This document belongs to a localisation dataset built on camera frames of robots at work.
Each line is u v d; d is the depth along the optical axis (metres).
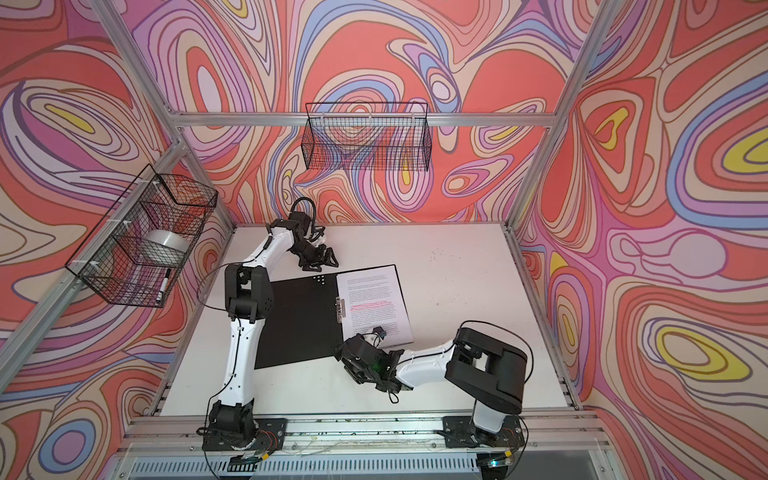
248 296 0.66
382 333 0.81
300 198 0.96
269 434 0.73
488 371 0.47
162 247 0.70
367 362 0.65
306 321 0.94
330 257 0.99
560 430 0.75
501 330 0.50
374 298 0.99
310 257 0.96
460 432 0.74
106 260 0.66
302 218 0.93
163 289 0.72
